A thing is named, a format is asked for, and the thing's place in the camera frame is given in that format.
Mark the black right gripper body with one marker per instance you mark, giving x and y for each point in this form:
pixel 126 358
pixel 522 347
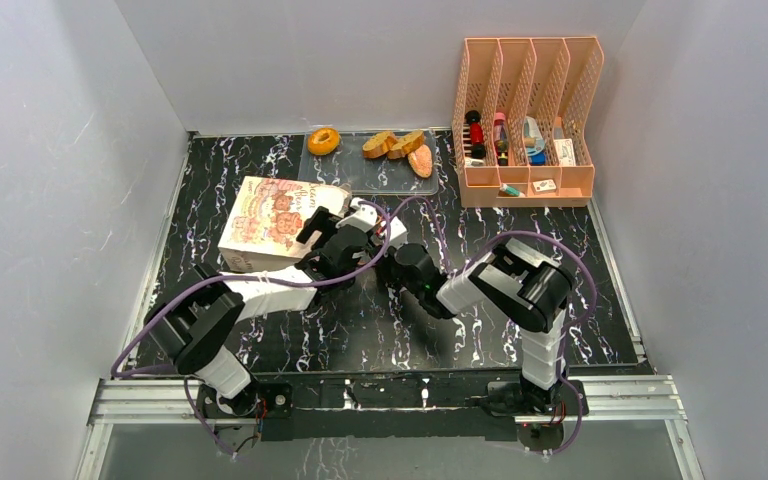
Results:
pixel 393 266

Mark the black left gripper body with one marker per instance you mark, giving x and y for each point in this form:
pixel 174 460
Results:
pixel 325 222

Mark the printed white paper bag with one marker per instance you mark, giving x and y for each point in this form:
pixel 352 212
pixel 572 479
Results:
pixel 267 216

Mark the clear plastic tray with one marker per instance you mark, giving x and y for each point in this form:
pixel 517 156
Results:
pixel 347 168

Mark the oval brown fake bread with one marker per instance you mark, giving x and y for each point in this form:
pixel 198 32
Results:
pixel 421 161

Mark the orange fake bagel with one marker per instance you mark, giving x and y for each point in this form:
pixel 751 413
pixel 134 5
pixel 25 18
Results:
pixel 323 141

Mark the round brown fake bread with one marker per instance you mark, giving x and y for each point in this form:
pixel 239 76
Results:
pixel 379 144

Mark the yellow fake bread slice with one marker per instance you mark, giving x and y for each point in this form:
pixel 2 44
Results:
pixel 406 145

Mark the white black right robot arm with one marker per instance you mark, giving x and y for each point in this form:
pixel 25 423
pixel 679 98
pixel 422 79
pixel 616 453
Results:
pixel 531 289

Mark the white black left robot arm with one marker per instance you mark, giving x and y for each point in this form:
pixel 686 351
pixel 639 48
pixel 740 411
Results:
pixel 191 328

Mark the green white tube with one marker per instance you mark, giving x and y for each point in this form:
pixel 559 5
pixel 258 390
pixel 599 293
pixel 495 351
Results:
pixel 506 190

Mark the red black dumbbell toy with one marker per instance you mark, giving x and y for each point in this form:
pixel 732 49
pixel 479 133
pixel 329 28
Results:
pixel 476 136

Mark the small white card box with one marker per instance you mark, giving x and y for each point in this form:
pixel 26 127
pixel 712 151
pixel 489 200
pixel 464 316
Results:
pixel 544 186

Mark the pink red bottle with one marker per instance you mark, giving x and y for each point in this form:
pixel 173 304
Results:
pixel 500 141

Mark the orange desk file organizer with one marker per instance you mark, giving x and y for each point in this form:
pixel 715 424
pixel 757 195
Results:
pixel 520 112

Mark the blue clear tape dispenser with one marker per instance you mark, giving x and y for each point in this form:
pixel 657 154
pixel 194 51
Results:
pixel 534 142

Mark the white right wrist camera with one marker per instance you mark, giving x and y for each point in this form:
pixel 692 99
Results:
pixel 394 231

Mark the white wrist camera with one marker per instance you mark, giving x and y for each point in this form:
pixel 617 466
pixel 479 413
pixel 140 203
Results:
pixel 361 215
pixel 394 231

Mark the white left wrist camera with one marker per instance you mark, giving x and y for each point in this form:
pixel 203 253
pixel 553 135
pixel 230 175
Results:
pixel 361 215

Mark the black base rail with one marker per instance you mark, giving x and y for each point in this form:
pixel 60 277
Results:
pixel 483 402

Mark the aluminium frame rail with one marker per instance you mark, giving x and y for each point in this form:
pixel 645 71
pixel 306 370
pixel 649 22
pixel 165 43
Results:
pixel 610 398

